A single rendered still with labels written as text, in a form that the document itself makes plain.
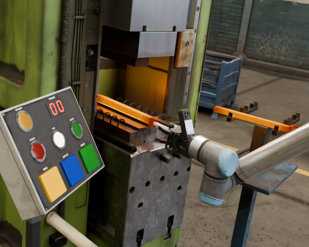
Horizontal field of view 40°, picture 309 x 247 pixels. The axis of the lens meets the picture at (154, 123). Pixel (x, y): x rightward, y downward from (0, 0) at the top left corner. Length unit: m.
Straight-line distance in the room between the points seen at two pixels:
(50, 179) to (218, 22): 8.82
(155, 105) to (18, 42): 0.69
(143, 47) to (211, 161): 0.48
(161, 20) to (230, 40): 8.08
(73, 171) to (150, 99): 0.89
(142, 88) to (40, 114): 0.94
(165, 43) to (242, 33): 7.91
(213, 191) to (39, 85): 0.70
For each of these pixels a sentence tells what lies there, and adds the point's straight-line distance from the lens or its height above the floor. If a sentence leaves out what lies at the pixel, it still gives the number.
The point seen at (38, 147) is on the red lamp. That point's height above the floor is 1.10.
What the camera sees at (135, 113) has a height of 1.01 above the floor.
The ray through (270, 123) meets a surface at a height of 1.03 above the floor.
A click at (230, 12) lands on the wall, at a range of 9.65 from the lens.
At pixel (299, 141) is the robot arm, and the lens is 1.49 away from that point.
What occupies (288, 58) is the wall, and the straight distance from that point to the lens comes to 9.23.
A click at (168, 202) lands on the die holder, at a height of 0.64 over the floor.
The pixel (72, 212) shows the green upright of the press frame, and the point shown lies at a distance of 1.79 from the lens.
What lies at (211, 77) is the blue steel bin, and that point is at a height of 0.50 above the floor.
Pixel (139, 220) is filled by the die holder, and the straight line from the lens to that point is 1.78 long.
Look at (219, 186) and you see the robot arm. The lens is 1.50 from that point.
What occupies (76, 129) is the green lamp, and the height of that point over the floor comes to 1.09.
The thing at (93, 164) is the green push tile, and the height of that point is 0.99.
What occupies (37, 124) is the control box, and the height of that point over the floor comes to 1.14.
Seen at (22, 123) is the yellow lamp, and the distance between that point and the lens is 1.12.
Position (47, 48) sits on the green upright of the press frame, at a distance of 1.47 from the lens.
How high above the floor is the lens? 1.54
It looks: 19 degrees down
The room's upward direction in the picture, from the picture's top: 7 degrees clockwise
